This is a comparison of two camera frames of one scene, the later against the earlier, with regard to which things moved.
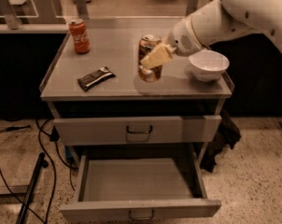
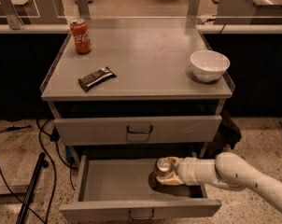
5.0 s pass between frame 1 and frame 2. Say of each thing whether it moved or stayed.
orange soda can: moved
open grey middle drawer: stayed
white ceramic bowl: stayed
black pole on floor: stayed
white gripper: moved
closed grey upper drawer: stayed
